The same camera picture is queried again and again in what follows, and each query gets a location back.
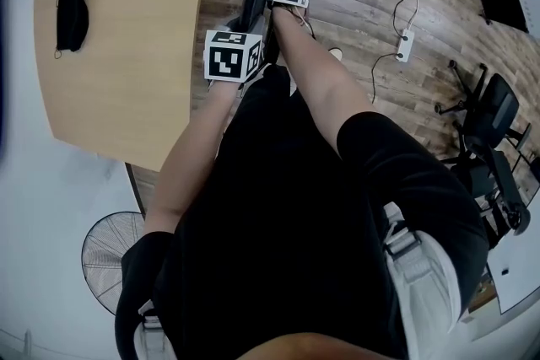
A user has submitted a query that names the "black box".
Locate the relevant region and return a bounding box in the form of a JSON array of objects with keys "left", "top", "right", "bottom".
[{"left": 472, "top": 0, "right": 532, "bottom": 35}]

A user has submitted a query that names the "light wooden table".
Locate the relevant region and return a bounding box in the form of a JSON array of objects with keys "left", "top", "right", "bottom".
[{"left": 32, "top": 0, "right": 246, "bottom": 174}]

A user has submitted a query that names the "black pouch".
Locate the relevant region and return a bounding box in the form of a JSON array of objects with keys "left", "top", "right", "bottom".
[{"left": 53, "top": 0, "right": 92, "bottom": 60}]

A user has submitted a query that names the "black cable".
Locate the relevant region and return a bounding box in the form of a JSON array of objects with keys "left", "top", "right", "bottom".
[{"left": 370, "top": 52, "right": 400, "bottom": 105}]

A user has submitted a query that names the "person's left forearm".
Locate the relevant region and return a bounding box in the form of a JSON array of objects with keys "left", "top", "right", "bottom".
[{"left": 143, "top": 80, "right": 240, "bottom": 234}]

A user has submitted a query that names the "black office chair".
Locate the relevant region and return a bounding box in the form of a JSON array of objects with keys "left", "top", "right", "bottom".
[
  {"left": 434, "top": 59, "right": 533, "bottom": 159},
  {"left": 442, "top": 147, "right": 533, "bottom": 239}
]

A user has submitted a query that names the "grey harness strap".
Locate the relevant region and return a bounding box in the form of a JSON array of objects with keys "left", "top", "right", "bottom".
[
  {"left": 132, "top": 298, "right": 178, "bottom": 360},
  {"left": 381, "top": 201, "right": 462, "bottom": 360}
]

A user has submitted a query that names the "black standing fan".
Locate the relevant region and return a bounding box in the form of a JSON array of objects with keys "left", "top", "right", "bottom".
[{"left": 80, "top": 211, "right": 147, "bottom": 316}]

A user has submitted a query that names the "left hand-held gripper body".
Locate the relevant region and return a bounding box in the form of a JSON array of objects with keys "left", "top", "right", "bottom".
[{"left": 203, "top": 29, "right": 266, "bottom": 92}]

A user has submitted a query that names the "white power strip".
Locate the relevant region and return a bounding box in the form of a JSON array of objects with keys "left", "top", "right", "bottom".
[{"left": 395, "top": 28, "right": 417, "bottom": 64}]

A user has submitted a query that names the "person's black clothed body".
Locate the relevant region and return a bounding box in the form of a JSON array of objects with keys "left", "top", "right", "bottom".
[{"left": 114, "top": 63, "right": 490, "bottom": 360}]

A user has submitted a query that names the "person's right forearm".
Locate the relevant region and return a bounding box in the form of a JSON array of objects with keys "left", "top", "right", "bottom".
[{"left": 269, "top": 6, "right": 377, "bottom": 160}]

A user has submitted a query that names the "white desk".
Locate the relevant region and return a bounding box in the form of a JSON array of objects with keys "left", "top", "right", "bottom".
[{"left": 484, "top": 187, "right": 540, "bottom": 316}]

